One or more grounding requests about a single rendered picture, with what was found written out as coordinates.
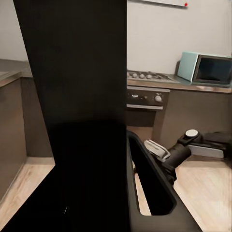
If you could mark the microwave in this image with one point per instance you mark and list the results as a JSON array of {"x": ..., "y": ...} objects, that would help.
[{"x": 195, "y": 67}]

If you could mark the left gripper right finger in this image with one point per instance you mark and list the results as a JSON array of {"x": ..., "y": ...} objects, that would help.
[{"x": 168, "y": 212}]

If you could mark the oven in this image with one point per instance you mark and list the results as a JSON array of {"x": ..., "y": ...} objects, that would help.
[{"x": 146, "y": 108}]

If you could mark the poster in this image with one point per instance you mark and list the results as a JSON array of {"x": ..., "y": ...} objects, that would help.
[{"x": 77, "y": 51}]

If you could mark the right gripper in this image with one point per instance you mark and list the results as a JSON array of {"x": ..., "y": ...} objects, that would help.
[{"x": 170, "y": 164}]

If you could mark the burner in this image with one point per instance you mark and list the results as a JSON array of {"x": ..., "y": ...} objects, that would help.
[{"x": 150, "y": 76}]

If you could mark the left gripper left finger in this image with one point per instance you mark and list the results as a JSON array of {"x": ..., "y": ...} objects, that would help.
[{"x": 44, "y": 210}]

